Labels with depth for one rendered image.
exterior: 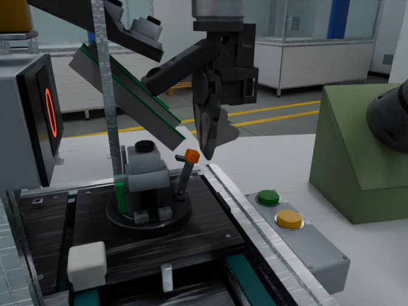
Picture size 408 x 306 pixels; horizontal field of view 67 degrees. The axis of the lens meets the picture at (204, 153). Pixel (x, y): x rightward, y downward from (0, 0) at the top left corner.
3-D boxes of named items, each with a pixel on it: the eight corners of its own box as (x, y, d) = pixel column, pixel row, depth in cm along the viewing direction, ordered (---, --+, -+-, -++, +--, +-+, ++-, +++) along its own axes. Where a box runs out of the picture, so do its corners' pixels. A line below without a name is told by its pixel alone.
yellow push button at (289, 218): (291, 217, 54) (293, 207, 53) (305, 230, 51) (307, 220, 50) (271, 221, 53) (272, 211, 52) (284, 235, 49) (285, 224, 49)
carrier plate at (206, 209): (197, 180, 67) (197, 170, 66) (245, 252, 46) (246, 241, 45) (78, 198, 60) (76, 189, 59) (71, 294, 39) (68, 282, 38)
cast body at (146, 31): (158, 56, 70) (170, 25, 68) (154, 56, 66) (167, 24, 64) (122, 39, 69) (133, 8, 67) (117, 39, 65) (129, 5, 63)
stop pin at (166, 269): (171, 283, 44) (170, 261, 42) (173, 290, 43) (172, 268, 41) (161, 286, 43) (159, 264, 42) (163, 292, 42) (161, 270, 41)
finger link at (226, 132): (241, 163, 50) (244, 107, 47) (207, 168, 49) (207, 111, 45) (234, 155, 53) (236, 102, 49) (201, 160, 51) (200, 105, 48)
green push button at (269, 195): (271, 197, 60) (272, 187, 59) (282, 207, 57) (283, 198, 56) (252, 200, 59) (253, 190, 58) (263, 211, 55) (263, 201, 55)
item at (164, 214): (170, 214, 48) (169, 205, 48) (172, 219, 47) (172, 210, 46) (157, 216, 48) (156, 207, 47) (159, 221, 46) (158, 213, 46)
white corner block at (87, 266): (107, 261, 44) (104, 238, 43) (108, 286, 40) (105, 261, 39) (72, 269, 43) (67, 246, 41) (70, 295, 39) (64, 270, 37)
